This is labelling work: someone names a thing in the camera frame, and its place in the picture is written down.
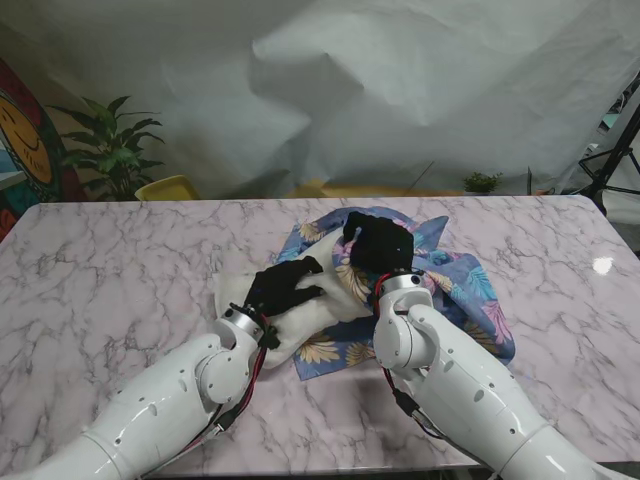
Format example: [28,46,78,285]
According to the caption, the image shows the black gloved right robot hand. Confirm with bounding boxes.
[341,211,416,275]

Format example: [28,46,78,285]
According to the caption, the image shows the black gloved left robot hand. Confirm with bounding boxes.
[243,255,325,320]

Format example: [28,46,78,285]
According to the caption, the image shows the white pillow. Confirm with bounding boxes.
[212,237,374,371]

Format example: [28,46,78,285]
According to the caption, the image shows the blue leaf print pillowcase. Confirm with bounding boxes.
[274,205,516,382]

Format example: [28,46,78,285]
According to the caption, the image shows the yellow bench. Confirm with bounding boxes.
[294,180,466,199]

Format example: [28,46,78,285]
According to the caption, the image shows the thin brown stick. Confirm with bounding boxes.
[407,162,436,194]

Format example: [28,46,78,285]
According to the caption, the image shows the small green plant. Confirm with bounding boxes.
[462,171,504,195]

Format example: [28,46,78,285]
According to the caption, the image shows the yellow chair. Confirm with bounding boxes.
[133,174,201,202]

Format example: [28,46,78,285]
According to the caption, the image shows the white backdrop sheet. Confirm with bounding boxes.
[0,0,640,201]

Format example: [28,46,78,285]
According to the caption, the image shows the large green potted plant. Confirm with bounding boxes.
[47,95,166,202]

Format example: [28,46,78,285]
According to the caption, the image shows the black tripod stand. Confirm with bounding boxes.
[578,69,640,219]

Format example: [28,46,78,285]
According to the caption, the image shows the colourful smiley mural board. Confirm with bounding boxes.
[0,57,69,241]

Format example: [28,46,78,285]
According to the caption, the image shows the red black left arm cable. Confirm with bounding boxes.
[164,319,281,451]

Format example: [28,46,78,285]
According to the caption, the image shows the red black arm cable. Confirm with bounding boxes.
[369,273,481,446]
[164,319,281,451]

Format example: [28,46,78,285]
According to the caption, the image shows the red black right arm cable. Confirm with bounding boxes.
[369,273,481,446]

